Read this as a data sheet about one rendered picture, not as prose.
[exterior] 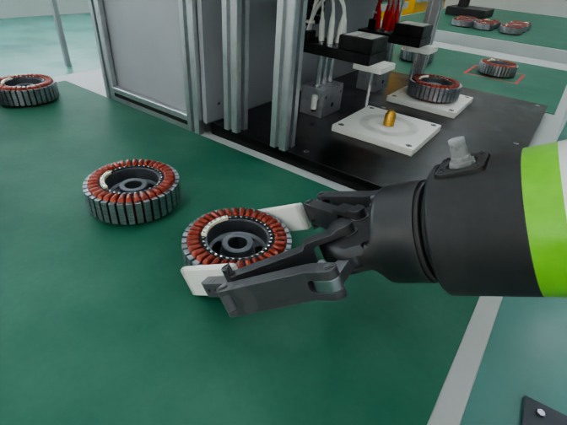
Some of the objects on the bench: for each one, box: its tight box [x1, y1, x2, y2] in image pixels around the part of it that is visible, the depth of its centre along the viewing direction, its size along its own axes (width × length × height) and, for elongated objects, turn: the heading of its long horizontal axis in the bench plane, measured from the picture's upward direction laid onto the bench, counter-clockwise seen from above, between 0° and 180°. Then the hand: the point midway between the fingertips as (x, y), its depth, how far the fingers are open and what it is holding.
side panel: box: [88, 0, 211, 135], centre depth 67 cm, size 28×3×32 cm, turn 48°
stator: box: [407, 73, 462, 104], centre depth 85 cm, size 11×11×4 cm
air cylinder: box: [300, 78, 343, 118], centre depth 75 cm, size 5×8×6 cm
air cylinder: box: [356, 70, 391, 93], centre depth 92 cm, size 5×8×6 cm
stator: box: [181, 207, 292, 268], centre depth 40 cm, size 11×11×4 cm
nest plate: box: [332, 105, 441, 156], centre depth 70 cm, size 15×15×1 cm
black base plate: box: [212, 70, 548, 191], centre depth 80 cm, size 47×64×2 cm
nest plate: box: [386, 85, 473, 119], centre depth 86 cm, size 15×15×1 cm
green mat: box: [392, 44, 567, 115], centre depth 135 cm, size 94×61×1 cm, turn 48°
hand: (239, 247), depth 40 cm, fingers closed on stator, 11 cm apart
